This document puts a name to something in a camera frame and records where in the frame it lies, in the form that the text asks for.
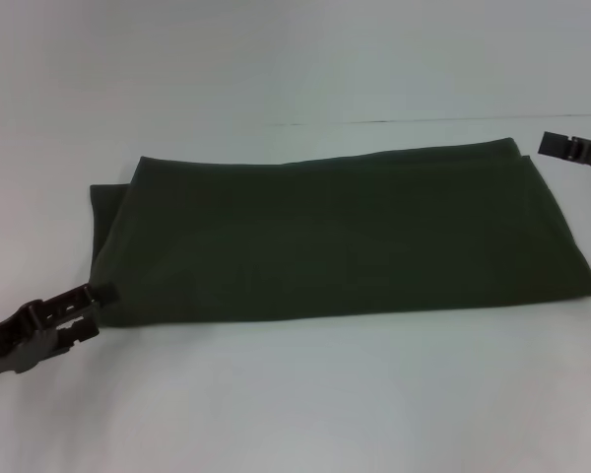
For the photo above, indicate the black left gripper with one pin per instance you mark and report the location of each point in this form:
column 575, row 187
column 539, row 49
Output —
column 10, row 345

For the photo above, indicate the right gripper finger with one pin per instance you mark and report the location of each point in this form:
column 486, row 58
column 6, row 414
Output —
column 561, row 145

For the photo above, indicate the dark green shirt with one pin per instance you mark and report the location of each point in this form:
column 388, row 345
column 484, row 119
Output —
column 325, row 236

